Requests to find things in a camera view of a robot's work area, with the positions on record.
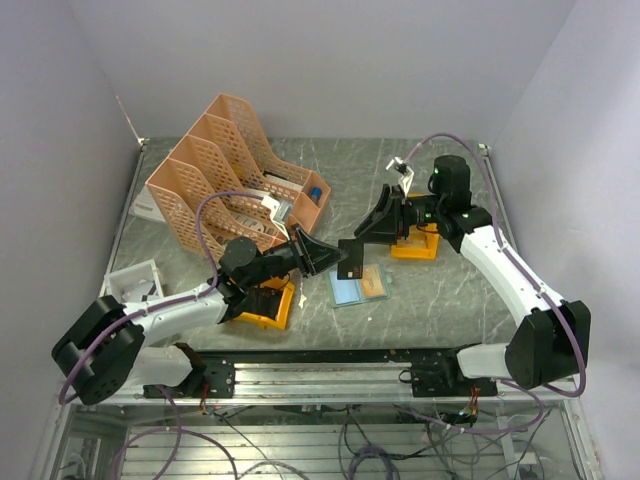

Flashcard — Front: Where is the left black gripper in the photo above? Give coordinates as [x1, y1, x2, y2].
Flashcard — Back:
[244, 223, 349, 288]

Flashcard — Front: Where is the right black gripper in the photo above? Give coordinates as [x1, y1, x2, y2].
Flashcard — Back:
[354, 184, 446, 245]

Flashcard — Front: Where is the black credit card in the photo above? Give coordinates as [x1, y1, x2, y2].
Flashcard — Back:
[337, 239, 364, 280]

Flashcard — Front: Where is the yellow bin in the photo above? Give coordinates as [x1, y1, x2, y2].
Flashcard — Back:
[389, 192, 441, 261]
[234, 278, 296, 331]

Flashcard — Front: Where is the wood pattern credit card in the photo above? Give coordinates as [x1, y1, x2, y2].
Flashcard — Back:
[360, 265, 386, 300]

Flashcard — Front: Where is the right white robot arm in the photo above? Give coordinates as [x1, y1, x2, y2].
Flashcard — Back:
[354, 155, 591, 397]

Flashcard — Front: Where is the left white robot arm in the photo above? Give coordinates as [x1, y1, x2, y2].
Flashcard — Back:
[51, 226, 348, 405]

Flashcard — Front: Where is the blue cylinder in organizer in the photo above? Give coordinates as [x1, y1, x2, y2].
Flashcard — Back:
[309, 187, 323, 205]

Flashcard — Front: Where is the pink file organizer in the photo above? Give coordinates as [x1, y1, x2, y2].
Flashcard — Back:
[146, 94, 331, 258]

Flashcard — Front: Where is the white bin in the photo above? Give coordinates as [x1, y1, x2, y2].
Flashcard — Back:
[104, 259, 164, 303]

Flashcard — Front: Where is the white paper sheet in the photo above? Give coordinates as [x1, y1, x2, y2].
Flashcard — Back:
[129, 188, 165, 223]

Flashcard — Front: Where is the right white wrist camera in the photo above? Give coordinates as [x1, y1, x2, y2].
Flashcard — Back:
[385, 157, 415, 197]

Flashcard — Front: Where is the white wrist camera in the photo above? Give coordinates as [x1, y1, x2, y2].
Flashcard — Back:
[261, 195, 293, 237]
[385, 157, 415, 197]

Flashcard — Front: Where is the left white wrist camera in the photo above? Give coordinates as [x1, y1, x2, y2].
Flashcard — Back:
[261, 195, 293, 237]

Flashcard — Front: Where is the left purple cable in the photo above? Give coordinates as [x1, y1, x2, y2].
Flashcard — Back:
[58, 192, 266, 405]

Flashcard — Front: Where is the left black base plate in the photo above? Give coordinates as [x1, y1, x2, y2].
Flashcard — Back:
[143, 344, 236, 399]

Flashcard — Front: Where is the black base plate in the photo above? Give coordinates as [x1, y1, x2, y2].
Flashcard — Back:
[143, 344, 236, 399]
[398, 365, 498, 398]

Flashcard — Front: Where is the aluminium rail frame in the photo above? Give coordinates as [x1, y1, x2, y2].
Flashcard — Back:
[29, 357, 601, 480]

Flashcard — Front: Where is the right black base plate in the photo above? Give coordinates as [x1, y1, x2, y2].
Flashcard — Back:
[398, 365, 498, 398]

